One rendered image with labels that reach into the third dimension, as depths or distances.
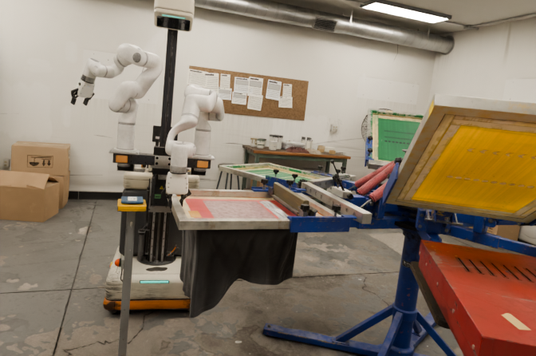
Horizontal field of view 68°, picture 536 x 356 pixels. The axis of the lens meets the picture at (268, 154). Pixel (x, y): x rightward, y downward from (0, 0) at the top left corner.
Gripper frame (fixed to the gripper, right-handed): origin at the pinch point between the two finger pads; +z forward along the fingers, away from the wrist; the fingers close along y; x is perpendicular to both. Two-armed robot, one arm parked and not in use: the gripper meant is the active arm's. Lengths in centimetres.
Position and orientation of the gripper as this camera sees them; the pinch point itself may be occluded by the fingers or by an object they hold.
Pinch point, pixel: (175, 203)
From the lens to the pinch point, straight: 192.2
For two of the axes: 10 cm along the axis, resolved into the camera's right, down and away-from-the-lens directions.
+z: -1.1, 9.9, 1.2
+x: 3.4, 1.5, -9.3
